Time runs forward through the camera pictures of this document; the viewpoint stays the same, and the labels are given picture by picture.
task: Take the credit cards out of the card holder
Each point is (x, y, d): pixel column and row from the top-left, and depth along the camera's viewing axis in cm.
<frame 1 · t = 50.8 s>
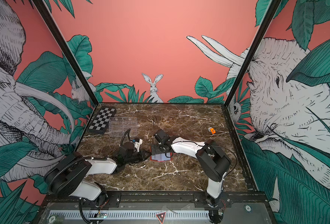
left hand: (153, 152, 86), fingers closed
right hand: (157, 147, 90), fingers open
folded black chess board: (99, 123, 106), point 3 cm above the table
clear acrylic card display rack: (119, 126, 107), on the table
red leather card holder: (171, 156, 92), on the table
white credit card: (161, 157, 91), on the table
orange toy car: (212, 130, 103), point 3 cm above the table

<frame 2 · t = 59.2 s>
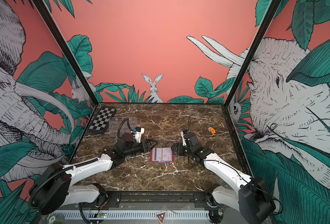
left hand: (156, 142, 80), fingers open
right hand: (175, 145, 84), fingers open
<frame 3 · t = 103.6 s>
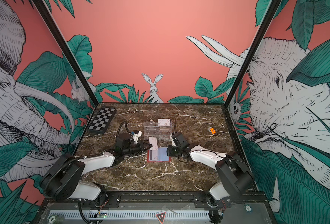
left hand: (153, 144, 83), fingers closed
right hand: (165, 149, 87), fingers closed
white credit card: (164, 122, 100), point 9 cm above the table
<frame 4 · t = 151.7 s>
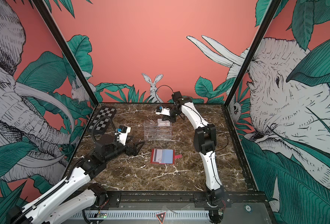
left hand: (139, 138, 74), fingers open
right hand: (163, 115, 95), fingers closed
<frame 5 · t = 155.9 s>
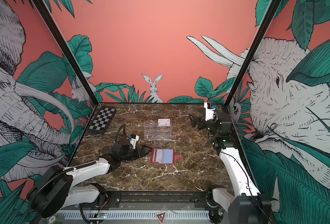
left hand: (150, 149, 83), fingers open
right hand: (195, 111, 75), fingers open
